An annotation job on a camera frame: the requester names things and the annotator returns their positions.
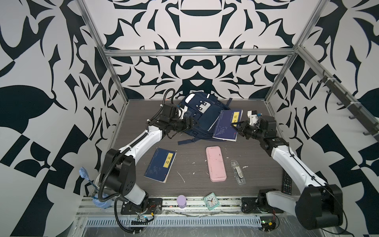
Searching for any navy blue school backpack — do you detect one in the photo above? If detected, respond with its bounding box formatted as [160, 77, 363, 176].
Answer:
[178, 92, 237, 145]

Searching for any blue book yellow label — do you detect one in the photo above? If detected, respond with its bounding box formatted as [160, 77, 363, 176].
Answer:
[213, 110, 243, 142]
[144, 148, 176, 183]

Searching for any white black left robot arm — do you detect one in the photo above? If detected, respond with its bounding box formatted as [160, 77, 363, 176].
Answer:
[97, 104, 196, 205]

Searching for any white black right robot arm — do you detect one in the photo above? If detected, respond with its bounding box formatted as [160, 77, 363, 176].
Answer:
[232, 116, 344, 230]

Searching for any pink pencil case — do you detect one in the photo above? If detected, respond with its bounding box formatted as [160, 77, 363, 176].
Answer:
[206, 146, 227, 182]

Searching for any clear plastic bag with eraser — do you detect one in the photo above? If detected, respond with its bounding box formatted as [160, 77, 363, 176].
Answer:
[231, 160, 246, 185]

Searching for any black tv remote control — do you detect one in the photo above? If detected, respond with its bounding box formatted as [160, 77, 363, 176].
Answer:
[281, 170, 292, 195]

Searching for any purple small bottle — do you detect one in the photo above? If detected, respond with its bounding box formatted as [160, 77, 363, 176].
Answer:
[176, 195, 187, 209]

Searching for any teal small alarm clock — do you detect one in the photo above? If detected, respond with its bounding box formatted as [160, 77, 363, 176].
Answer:
[203, 193, 220, 210]

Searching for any small circuit board right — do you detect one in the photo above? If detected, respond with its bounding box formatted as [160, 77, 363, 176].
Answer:
[259, 219, 280, 233]

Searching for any small circuit board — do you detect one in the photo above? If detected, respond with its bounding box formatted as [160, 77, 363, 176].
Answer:
[130, 216, 155, 226]
[259, 219, 280, 233]

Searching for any light blue water bottle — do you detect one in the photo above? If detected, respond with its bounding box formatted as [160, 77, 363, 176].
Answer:
[79, 167, 112, 209]

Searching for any small circuit board left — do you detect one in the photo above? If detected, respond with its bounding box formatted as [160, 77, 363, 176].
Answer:
[130, 216, 155, 226]

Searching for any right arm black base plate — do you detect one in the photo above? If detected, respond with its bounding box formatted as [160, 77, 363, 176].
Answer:
[241, 197, 284, 214]

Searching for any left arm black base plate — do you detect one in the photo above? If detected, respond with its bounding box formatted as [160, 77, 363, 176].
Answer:
[120, 197, 163, 215]

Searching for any white slotted cable duct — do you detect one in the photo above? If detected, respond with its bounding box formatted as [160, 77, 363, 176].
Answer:
[85, 216, 262, 228]

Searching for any black corrugated cable conduit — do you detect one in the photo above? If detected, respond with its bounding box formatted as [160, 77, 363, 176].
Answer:
[114, 197, 135, 234]

